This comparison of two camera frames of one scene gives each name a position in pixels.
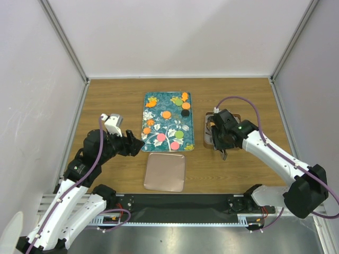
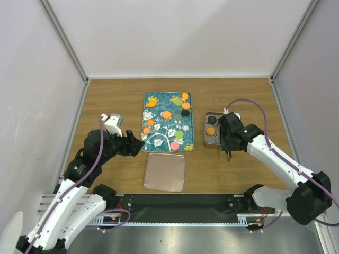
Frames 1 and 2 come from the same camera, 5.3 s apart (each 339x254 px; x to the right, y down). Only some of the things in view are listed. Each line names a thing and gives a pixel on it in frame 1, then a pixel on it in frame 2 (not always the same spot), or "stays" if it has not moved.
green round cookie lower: x=179 y=134 stays
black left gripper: x=131 y=145 stays
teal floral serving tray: x=167 y=121 stays
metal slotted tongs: x=223 y=153 -> x=229 y=155
